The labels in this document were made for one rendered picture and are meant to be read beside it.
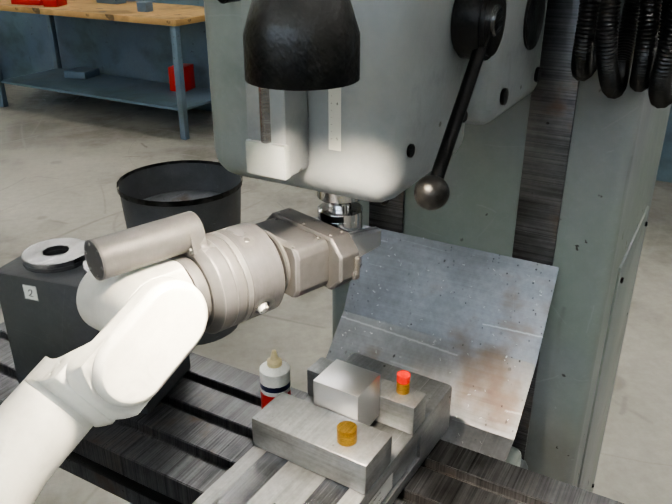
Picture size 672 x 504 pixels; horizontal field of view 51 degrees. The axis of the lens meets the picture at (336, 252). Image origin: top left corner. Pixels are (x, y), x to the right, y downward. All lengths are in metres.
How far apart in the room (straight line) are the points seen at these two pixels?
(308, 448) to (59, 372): 0.32
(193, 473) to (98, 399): 0.38
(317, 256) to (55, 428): 0.27
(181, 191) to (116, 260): 2.44
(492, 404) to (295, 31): 0.76
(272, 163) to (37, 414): 0.27
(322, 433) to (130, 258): 0.32
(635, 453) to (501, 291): 1.49
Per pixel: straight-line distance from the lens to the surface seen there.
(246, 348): 2.84
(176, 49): 5.43
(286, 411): 0.83
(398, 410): 0.85
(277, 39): 0.42
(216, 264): 0.61
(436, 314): 1.12
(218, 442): 0.97
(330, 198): 0.71
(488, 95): 0.75
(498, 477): 0.93
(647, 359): 3.01
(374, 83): 0.58
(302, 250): 0.66
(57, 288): 1.00
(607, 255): 1.07
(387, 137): 0.59
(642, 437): 2.60
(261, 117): 0.59
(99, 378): 0.56
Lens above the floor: 1.54
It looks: 25 degrees down
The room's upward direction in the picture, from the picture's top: straight up
